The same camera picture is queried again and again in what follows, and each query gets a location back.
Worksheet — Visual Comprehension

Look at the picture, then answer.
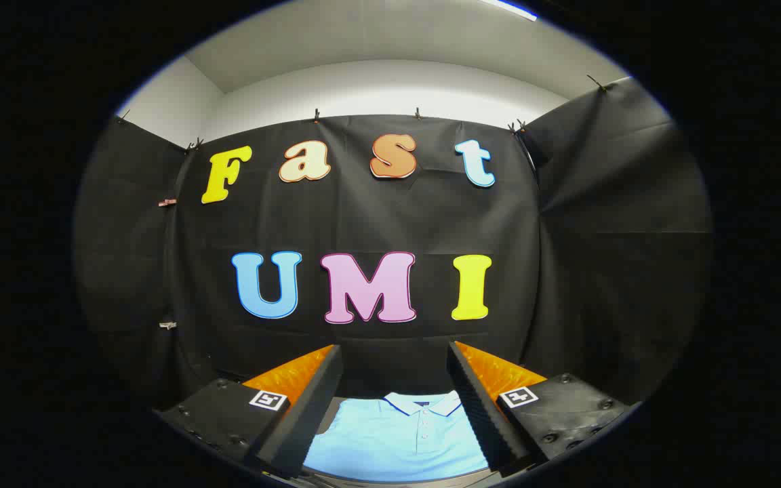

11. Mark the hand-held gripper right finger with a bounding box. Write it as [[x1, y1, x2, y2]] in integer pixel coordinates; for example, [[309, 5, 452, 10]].
[[446, 341, 639, 479]]

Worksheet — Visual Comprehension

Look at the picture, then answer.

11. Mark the row of black cloth clips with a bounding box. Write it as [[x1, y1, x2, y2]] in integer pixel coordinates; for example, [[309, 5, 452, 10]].
[[116, 73, 609, 154]]

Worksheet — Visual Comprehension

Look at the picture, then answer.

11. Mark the black backdrop cloth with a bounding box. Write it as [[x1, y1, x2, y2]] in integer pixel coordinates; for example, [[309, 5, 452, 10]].
[[73, 76, 713, 407]]

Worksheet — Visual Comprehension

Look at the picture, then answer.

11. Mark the light blue polo shirt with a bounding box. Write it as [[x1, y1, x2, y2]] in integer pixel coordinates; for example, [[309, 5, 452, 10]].
[[302, 391, 489, 483]]

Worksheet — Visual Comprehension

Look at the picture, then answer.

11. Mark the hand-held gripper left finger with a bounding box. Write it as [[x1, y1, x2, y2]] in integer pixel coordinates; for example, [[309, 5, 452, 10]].
[[153, 344, 344, 479]]

